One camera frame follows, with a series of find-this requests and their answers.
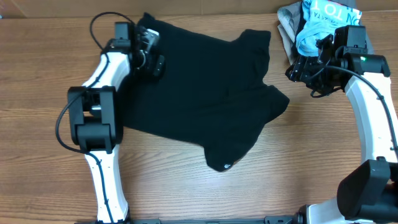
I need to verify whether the black t-shirt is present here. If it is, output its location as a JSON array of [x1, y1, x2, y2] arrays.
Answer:
[[119, 14, 289, 172]]

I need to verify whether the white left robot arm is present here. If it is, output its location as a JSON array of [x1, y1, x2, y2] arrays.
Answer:
[[67, 22, 165, 223]]

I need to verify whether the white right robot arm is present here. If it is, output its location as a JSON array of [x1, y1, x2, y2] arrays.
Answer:
[[285, 26, 397, 223]]

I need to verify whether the light blue printed t-shirt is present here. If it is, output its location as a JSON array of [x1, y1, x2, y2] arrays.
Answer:
[[296, 0, 362, 57]]

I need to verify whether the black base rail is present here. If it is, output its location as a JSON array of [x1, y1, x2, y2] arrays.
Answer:
[[74, 214, 352, 224]]

